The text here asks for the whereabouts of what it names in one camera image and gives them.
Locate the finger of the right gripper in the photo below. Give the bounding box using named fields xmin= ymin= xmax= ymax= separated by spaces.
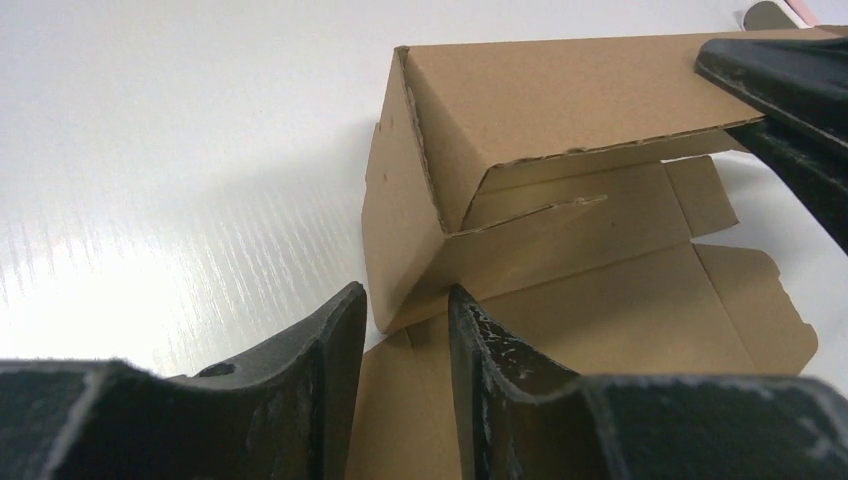
xmin=694 ymin=37 xmax=847 ymax=249

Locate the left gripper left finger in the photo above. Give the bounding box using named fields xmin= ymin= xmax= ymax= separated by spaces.
xmin=1 ymin=282 xmax=367 ymax=479

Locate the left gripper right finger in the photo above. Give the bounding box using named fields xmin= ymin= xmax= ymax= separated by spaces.
xmin=448 ymin=285 xmax=847 ymax=479

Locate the brown cardboard box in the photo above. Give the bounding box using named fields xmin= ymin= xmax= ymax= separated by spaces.
xmin=346 ymin=27 xmax=847 ymax=479

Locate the small pink white stapler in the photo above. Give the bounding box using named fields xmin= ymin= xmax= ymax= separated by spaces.
xmin=735 ymin=0 xmax=822 ymax=31

